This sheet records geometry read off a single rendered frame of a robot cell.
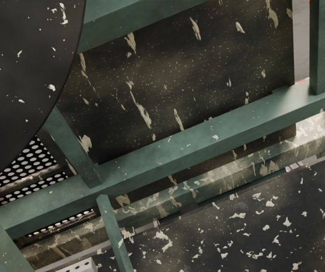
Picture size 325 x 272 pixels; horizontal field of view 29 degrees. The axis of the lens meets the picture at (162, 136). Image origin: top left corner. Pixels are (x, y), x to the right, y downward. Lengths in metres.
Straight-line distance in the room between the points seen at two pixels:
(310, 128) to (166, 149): 0.59
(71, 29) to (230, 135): 0.97
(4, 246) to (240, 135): 0.82
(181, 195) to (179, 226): 0.15
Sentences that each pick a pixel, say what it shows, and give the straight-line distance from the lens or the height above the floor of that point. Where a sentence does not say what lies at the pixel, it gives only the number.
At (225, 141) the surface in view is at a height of 1.06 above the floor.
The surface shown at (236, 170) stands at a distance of 2.14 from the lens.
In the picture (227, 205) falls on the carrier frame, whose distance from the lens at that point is 2.02.
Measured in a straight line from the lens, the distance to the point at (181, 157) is 1.80.
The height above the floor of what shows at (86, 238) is 0.81.
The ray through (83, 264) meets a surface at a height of 1.02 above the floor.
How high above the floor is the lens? 1.76
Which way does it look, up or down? 20 degrees down
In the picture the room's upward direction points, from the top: 22 degrees counter-clockwise
